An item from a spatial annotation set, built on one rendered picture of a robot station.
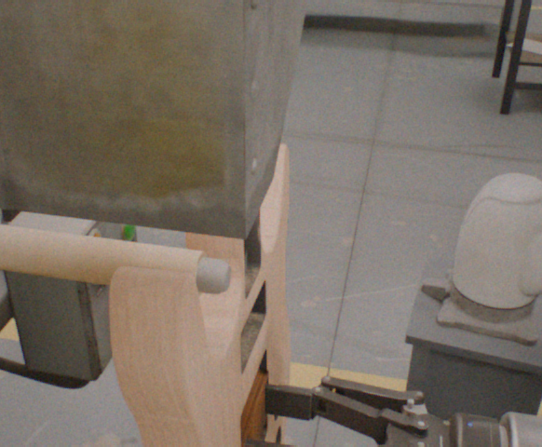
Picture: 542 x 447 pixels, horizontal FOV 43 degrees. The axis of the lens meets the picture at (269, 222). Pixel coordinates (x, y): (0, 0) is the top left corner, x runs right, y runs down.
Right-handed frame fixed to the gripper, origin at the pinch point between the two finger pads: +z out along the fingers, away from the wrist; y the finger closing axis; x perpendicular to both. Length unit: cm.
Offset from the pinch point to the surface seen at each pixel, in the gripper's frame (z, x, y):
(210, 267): 2.0, 20.0, -8.0
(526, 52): -76, -32, 382
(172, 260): 4.5, 20.3, -8.3
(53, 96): 2.6, 35.7, -25.0
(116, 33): -0.1, 38.1, -25.2
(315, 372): 9, -91, 129
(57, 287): 26.3, 2.7, 13.6
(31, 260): 14.6, 19.3, -9.0
